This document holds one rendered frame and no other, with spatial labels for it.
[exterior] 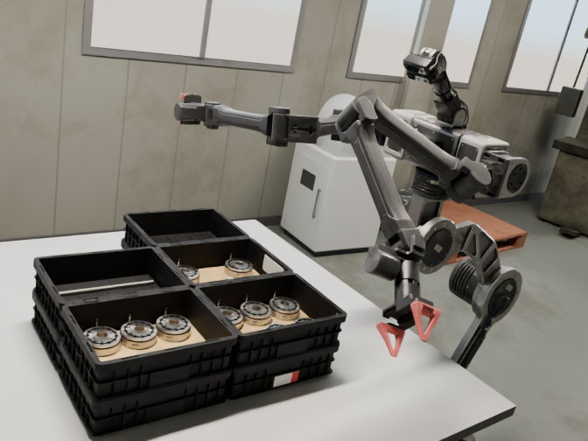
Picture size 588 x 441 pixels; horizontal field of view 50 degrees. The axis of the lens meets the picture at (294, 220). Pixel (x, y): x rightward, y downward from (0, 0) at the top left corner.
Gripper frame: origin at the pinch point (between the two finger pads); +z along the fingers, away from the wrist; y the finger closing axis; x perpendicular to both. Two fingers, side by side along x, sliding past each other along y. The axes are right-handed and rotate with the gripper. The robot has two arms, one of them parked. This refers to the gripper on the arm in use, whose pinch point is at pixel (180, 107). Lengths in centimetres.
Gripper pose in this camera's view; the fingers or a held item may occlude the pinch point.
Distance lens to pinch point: 233.1
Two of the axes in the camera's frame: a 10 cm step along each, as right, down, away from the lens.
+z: -5.9, -2.5, 7.7
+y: -0.9, 9.7, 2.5
